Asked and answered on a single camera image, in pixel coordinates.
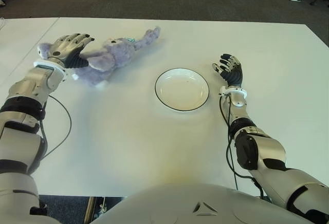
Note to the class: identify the white plate black rim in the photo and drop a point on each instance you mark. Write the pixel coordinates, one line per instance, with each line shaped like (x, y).
(182, 89)

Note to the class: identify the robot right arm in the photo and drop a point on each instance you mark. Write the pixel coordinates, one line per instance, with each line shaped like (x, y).
(267, 149)

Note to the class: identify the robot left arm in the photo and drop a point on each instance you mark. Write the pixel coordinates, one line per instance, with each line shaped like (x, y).
(20, 136)

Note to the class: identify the metal table leg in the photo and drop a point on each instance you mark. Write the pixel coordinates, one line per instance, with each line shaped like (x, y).
(90, 211)

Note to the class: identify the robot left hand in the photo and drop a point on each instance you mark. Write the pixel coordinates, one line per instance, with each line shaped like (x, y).
(65, 48)

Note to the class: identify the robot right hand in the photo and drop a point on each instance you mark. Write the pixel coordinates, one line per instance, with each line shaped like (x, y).
(234, 76)

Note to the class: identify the silver robot torso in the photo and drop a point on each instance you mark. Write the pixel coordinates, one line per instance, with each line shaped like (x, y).
(167, 206)

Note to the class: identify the purple plush doll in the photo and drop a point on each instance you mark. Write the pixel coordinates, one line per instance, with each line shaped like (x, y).
(113, 57)

